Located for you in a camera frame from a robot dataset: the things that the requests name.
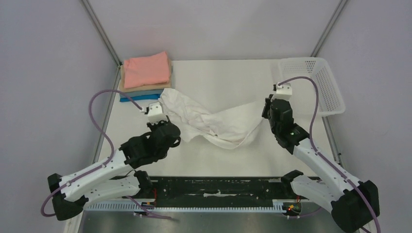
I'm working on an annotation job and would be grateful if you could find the white t shirt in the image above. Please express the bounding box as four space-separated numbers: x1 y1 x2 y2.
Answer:
159 88 263 150

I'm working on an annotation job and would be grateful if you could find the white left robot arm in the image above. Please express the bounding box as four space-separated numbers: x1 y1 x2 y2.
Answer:
48 120 181 221

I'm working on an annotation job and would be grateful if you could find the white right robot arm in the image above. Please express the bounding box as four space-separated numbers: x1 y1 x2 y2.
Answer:
262 94 380 233

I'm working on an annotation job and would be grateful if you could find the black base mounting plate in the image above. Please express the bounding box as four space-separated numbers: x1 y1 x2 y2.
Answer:
133 176 297 207

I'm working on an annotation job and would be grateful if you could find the folded bright blue t shirt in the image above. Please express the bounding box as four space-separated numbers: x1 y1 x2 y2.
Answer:
120 94 161 102

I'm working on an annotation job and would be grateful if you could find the white perforated plastic basket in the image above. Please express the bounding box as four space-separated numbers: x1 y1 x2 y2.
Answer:
277 57 346 117

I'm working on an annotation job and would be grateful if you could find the folded grey-blue t shirt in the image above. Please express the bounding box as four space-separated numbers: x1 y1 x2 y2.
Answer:
125 88 165 97

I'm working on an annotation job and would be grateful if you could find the folded beige t shirt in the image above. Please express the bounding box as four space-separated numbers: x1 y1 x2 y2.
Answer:
118 65 172 93

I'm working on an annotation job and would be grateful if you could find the folded pink t shirt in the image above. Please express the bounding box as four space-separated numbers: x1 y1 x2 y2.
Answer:
123 51 171 89

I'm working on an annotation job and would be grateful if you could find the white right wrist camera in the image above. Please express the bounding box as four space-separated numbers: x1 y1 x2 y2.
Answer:
274 83 292 99

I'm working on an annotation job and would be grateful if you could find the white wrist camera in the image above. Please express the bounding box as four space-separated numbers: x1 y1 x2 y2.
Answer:
274 83 292 99
141 101 168 124

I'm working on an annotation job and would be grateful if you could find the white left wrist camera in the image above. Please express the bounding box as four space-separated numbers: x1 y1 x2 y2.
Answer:
141 101 168 124

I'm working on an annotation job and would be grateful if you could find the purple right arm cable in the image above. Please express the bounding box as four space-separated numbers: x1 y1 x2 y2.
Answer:
276 76 382 233

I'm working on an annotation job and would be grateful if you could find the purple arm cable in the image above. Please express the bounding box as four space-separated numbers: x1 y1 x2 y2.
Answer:
40 90 174 220
276 76 382 233

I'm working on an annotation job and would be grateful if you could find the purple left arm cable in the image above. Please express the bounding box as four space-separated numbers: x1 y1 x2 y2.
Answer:
40 90 174 220

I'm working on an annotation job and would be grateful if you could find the white slotted cable duct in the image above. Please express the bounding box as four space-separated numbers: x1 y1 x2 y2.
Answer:
86 200 286 214

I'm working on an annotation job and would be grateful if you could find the right aluminium frame post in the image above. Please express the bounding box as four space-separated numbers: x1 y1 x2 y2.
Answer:
310 0 349 57

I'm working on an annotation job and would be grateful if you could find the aluminium frame post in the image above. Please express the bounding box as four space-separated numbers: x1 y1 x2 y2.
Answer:
310 0 349 57
79 0 122 67

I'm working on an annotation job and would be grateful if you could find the left aluminium frame post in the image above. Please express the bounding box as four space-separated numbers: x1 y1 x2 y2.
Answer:
79 0 122 67

